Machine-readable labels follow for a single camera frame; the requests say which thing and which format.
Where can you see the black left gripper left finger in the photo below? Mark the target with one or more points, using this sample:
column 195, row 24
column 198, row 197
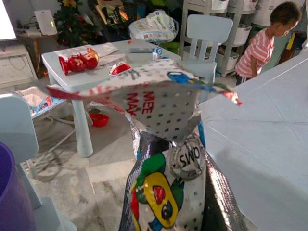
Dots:
column 146, row 149

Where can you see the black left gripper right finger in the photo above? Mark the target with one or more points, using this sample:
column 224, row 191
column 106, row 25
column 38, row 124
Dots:
column 221, row 207

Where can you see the white dotted noodle packet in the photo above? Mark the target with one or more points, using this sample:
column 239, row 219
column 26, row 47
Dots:
column 163, row 106

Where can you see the white storage bin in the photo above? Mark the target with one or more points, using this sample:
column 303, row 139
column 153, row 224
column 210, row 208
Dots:
column 220, row 4
column 241, row 34
column 261, row 12
column 227, row 61

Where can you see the purple plastic rubbish bin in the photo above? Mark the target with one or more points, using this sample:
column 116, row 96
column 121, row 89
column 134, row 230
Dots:
column 12, row 192

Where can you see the red bowl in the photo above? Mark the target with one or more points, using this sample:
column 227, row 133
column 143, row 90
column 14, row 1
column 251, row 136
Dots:
column 98, row 120

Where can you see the light blue plastic table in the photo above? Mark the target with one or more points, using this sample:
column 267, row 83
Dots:
column 264, row 144
column 54, row 69

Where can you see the small red white packet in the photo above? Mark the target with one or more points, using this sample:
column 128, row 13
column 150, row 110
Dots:
column 120, row 68

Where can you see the small blue white carton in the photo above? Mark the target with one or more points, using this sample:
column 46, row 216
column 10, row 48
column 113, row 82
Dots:
column 156, row 53

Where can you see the grey remote control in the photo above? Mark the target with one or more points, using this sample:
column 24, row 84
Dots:
column 139, row 50

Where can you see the white paper sheets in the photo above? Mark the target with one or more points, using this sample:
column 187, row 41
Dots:
column 108, row 49

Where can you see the red snack packet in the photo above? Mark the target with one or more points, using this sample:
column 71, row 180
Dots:
column 77, row 63

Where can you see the cartoon print baby bouncer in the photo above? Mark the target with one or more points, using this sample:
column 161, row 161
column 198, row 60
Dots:
column 38, row 107

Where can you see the white diaper pack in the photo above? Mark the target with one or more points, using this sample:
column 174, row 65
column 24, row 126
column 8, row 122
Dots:
column 154, row 26

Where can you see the white shelf unit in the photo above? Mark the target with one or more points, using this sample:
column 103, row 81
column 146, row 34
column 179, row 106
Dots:
column 184, row 24

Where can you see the light blue kid chair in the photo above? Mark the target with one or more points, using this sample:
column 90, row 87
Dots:
column 209, row 26
column 14, row 120

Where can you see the open box with toys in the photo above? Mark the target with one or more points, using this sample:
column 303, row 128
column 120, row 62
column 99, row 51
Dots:
column 113, row 12

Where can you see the dark green decorated plant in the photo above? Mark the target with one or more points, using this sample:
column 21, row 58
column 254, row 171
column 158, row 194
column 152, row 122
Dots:
column 72, row 26

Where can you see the dark wooden side table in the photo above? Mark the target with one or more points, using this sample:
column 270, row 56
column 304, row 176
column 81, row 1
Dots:
column 36, row 55

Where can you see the child in pink striped shirt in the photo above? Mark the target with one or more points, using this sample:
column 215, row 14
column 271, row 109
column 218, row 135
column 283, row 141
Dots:
column 257, row 50

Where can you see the white television cabinet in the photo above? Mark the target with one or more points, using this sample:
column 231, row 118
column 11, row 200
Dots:
column 14, row 67

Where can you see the white router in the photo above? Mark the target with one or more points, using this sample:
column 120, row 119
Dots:
column 44, row 22

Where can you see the bright television screen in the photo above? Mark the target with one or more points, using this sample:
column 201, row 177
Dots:
column 6, row 21

